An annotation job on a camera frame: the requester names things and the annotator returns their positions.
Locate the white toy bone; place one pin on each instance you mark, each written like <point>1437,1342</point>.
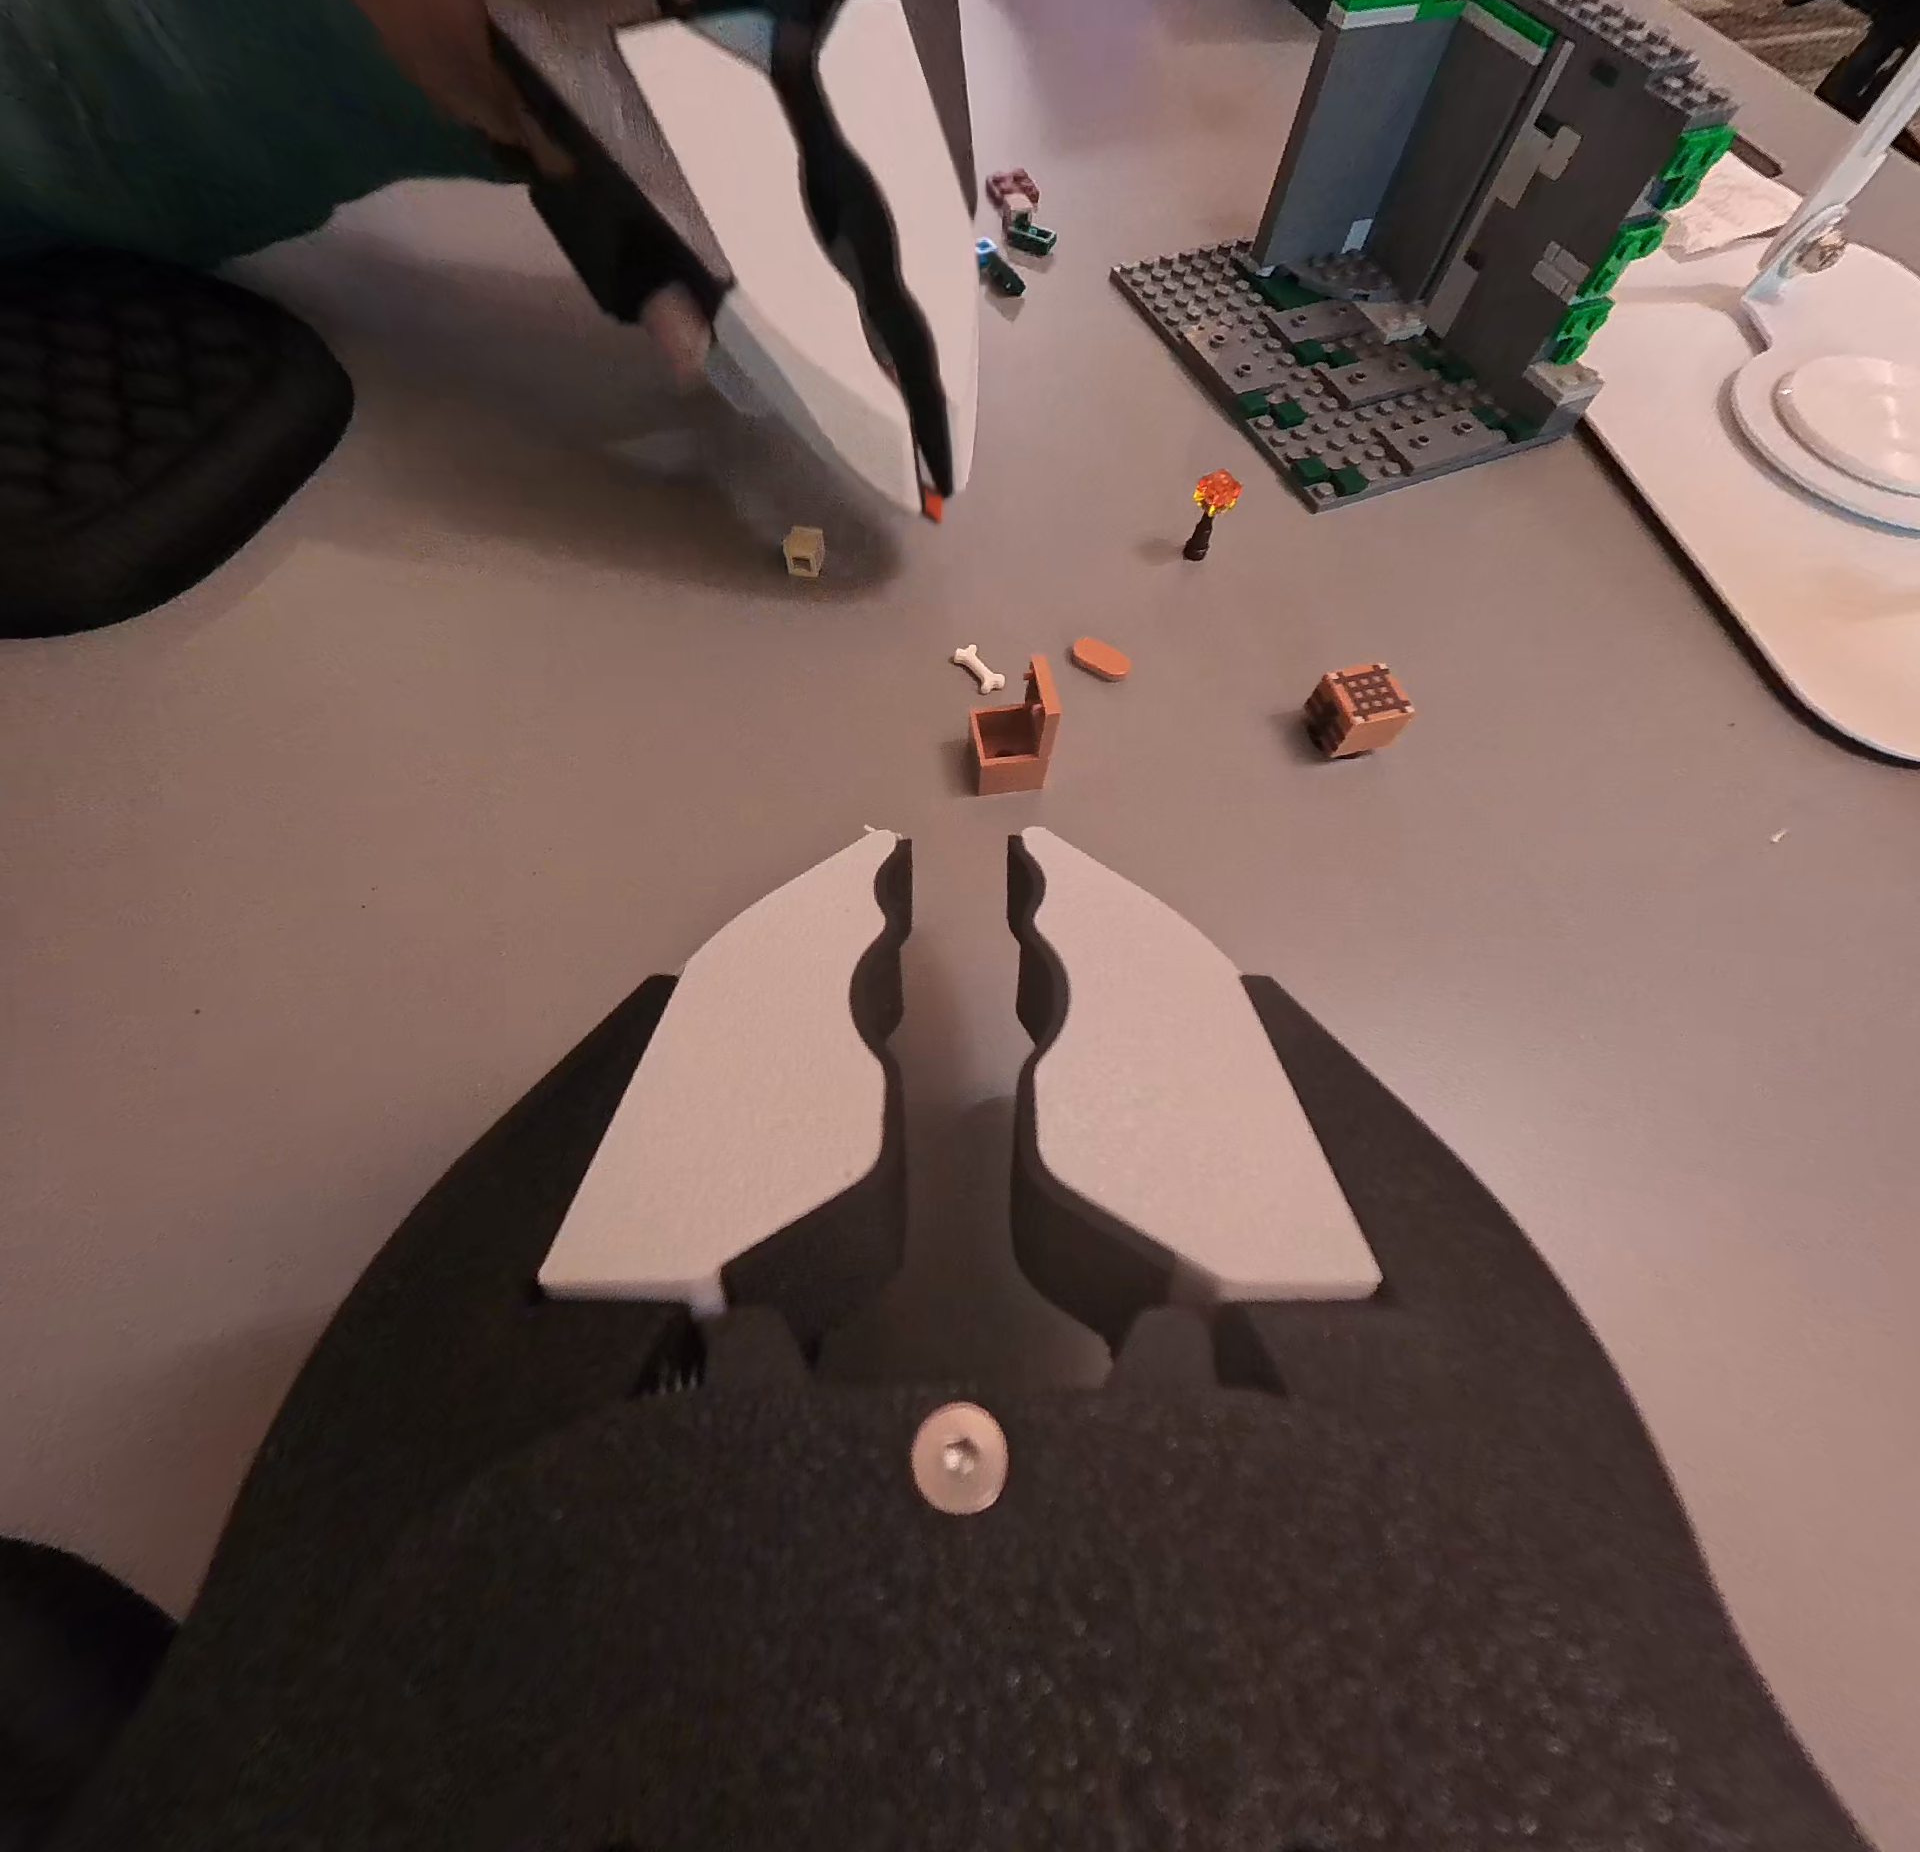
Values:
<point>978,663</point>

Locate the brown toy chest lid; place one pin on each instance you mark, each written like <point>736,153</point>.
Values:
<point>1041,690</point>

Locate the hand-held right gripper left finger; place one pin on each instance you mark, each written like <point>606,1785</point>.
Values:
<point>735,1102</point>

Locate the person's left hand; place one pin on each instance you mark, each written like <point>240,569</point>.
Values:
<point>420,8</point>

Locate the person's left forearm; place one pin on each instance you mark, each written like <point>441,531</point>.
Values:
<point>150,83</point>

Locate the grey desk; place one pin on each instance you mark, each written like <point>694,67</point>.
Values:
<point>374,907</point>

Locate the brown toy chest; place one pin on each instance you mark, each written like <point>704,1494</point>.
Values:
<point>1007,765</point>

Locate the small tan toy brick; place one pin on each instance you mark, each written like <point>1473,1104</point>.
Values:
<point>804,550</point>

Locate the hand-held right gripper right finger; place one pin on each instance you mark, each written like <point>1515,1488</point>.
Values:
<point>1199,1116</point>

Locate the orange flame toy brick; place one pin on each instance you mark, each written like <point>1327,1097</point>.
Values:
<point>1216,495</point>

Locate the grey toy brick building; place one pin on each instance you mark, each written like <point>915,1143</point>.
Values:
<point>1425,201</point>

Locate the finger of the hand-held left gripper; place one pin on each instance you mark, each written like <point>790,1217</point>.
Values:
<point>750,217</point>
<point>915,186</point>

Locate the pile of small toy bricks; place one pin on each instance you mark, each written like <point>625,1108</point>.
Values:
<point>1028,232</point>

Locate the tan toy brick cube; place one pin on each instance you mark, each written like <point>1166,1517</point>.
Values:
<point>1360,709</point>

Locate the brown oval toy tile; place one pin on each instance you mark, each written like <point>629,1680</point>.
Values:
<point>1099,658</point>

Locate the white book stand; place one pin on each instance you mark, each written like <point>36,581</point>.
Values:
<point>1770,531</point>

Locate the black honeycomb armrest pad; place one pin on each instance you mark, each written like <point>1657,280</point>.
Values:
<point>134,441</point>

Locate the small white paper sheet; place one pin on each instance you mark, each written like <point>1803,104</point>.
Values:
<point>1724,209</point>

